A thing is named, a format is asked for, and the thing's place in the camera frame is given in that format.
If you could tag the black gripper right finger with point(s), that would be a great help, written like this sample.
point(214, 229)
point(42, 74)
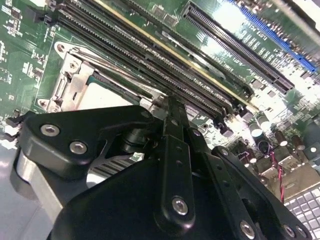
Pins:
point(225, 175)

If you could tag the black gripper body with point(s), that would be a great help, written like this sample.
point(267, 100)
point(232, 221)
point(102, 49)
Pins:
point(112, 212)

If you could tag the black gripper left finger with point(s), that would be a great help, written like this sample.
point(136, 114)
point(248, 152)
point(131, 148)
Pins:
point(175, 175)

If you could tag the silver CPU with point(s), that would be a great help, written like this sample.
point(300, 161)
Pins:
point(105, 100)

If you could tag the metal locking lever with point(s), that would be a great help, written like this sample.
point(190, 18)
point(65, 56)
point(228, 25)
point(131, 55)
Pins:
point(117, 72)

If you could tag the metal socket cover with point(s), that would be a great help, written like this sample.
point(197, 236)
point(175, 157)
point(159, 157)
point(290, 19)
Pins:
point(75, 85)

